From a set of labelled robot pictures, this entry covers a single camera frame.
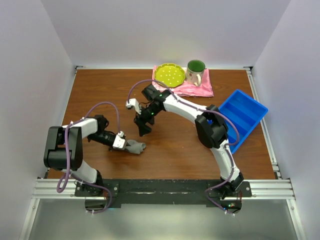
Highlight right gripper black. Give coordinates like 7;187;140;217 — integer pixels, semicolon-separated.
133;104;161;138

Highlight grey sock black stripes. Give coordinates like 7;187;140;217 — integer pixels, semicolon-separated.
124;140;146;155

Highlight blue plastic divided bin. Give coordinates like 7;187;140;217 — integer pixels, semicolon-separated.
219;89;268;154

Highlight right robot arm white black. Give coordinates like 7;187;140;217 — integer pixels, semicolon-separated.
125;84;244;197

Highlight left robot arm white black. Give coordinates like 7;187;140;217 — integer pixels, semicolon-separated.
43;114;130;196

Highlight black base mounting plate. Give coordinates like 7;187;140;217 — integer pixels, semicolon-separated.
74;179;253;214

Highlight yellow-green dotted plate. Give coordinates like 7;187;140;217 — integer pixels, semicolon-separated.
153;63;186;88

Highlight pink folded cloth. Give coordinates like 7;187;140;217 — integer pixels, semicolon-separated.
151;65;215;98

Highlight cream mug green inside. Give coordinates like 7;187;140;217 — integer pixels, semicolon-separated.
185;59;206;87

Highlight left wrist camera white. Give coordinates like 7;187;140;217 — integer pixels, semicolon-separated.
112;131;127;150

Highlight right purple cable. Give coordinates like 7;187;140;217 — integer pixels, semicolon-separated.
126;79;241;217

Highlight aluminium frame rail front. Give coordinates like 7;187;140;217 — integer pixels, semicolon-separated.
19;179;103;240

